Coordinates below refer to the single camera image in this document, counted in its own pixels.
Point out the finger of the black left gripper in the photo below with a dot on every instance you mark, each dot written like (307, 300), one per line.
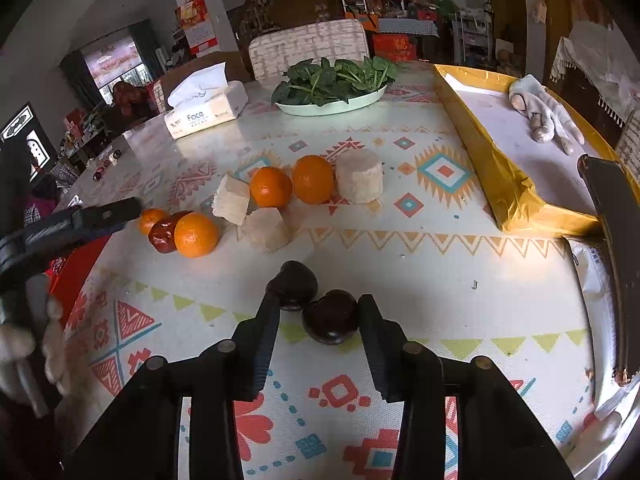
(29, 251)

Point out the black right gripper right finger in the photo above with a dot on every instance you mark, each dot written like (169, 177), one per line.
(499, 437)

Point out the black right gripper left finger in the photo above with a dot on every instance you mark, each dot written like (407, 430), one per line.
(137, 437)

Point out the small orange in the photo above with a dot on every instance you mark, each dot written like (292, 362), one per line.
(149, 218)

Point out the red jujube date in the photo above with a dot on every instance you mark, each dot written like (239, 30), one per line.
(162, 234)

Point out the large orange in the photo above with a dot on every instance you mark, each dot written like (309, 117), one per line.
(195, 235)

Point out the white yam chunk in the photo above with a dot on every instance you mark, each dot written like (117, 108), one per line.
(231, 200)
(266, 229)

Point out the dark plum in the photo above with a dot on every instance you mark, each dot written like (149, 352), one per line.
(295, 286)
(333, 318)

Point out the round white yam cylinder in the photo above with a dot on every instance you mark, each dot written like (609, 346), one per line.
(359, 176)

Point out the red tray box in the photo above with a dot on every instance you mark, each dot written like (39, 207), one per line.
(68, 278)

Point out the white tissue box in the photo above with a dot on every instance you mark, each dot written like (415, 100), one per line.
(205, 99)

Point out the yellow tray box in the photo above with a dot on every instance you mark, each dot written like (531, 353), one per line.
(531, 188)

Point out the patterned table cloth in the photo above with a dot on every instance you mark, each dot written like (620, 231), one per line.
(428, 251)

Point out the white patterned chair back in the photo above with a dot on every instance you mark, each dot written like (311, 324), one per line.
(272, 54)

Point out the plate of green spinach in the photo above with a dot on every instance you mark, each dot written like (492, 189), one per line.
(318, 89)

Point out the white glove in tray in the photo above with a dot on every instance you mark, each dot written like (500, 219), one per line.
(548, 118)

